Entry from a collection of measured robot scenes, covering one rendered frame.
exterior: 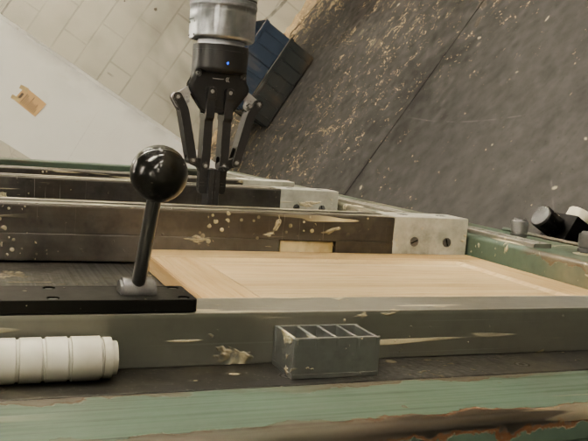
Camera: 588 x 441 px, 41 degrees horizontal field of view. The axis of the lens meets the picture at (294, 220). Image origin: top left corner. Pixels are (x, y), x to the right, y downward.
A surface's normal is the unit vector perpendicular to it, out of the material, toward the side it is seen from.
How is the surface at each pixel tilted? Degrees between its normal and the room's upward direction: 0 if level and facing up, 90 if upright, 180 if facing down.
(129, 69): 90
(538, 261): 30
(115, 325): 90
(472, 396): 60
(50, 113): 90
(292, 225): 90
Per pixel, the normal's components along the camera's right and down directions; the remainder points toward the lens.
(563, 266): -0.92, -0.04
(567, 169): -0.76, -0.52
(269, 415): 0.07, -0.99
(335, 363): 0.38, 0.10
